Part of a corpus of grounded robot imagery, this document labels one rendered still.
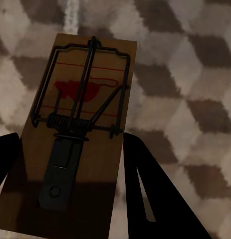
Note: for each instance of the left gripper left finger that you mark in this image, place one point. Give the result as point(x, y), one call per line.
point(8, 150)

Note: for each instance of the mousetrap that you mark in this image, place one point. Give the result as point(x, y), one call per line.
point(63, 181)

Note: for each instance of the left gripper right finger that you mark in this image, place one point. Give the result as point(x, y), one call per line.
point(174, 218)

